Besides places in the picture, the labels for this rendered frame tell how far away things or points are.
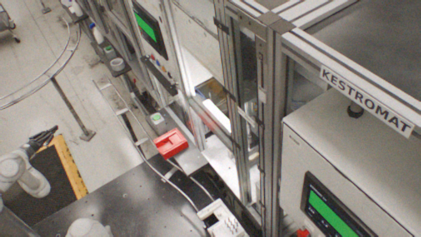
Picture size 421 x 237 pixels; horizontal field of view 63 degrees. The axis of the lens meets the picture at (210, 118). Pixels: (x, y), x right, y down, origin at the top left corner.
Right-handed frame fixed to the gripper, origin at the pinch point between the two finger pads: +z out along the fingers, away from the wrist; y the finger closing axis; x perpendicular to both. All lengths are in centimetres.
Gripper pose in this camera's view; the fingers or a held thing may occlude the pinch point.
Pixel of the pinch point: (53, 130)
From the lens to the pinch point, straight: 229.8
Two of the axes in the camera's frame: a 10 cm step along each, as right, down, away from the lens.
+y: -9.4, -3.1, 1.5
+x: -1.7, 8.0, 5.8
